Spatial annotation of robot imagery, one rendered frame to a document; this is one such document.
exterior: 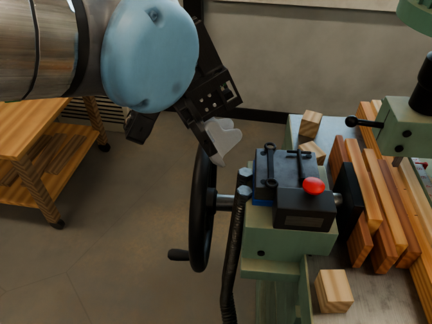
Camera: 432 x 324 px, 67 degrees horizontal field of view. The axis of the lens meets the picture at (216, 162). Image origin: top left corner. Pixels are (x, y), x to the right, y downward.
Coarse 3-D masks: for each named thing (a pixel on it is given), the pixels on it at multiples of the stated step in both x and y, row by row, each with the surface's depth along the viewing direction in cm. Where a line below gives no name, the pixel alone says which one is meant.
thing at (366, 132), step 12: (360, 108) 73; (372, 120) 69; (372, 132) 66; (372, 144) 65; (384, 156) 61; (396, 168) 58; (408, 216) 51; (420, 228) 49; (420, 240) 48; (420, 264) 46; (420, 276) 46; (420, 288) 46; (420, 300) 45
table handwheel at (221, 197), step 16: (208, 160) 59; (208, 176) 70; (192, 192) 56; (208, 192) 68; (192, 208) 56; (208, 208) 67; (224, 208) 68; (192, 224) 56; (208, 224) 76; (192, 240) 56; (208, 240) 76; (192, 256) 58; (208, 256) 72
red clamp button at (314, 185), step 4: (304, 180) 45; (308, 180) 45; (312, 180) 45; (316, 180) 45; (320, 180) 45; (304, 184) 45; (308, 184) 44; (312, 184) 44; (316, 184) 44; (320, 184) 44; (324, 184) 45; (304, 188) 44; (308, 188) 44; (312, 188) 44; (316, 188) 44; (320, 188) 44; (324, 188) 44; (308, 192) 44; (312, 192) 44; (316, 192) 44; (320, 192) 44
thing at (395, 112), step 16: (400, 96) 52; (384, 112) 52; (400, 112) 49; (416, 112) 49; (384, 128) 51; (400, 128) 48; (416, 128) 48; (384, 144) 51; (400, 144) 50; (416, 144) 50
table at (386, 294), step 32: (288, 128) 75; (320, 128) 73; (352, 128) 73; (320, 256) 50; (352, 288) 47; (384, 288) 47; (320, 320) 44; (352, 320) 44; (384, 320) 44; (416, 320) 44
